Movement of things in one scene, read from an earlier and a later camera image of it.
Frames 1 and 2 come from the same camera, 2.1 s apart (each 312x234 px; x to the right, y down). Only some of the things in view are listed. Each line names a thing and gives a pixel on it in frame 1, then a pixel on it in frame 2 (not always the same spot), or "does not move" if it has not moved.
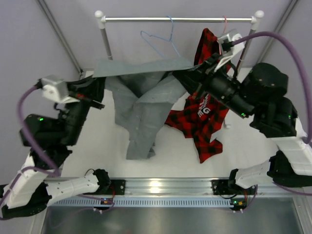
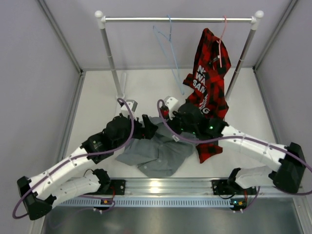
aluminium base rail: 187,187 does not move
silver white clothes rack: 102,21 does not move
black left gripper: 87,90 to 147,131
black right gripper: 198,79 to 171,123
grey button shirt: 143,92 to 159,156
